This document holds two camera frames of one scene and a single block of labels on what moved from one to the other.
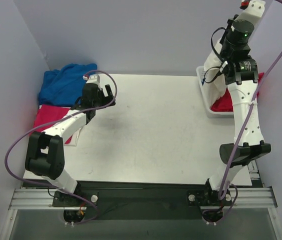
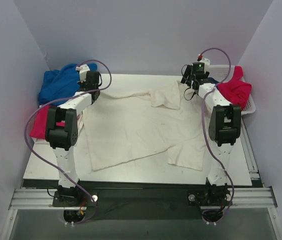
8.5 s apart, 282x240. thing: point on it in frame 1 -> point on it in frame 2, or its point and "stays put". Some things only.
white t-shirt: [215, 81] -> [118, 127]
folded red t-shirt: [47, 114] stays put
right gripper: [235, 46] -> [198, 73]
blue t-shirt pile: [64, 86] stays put
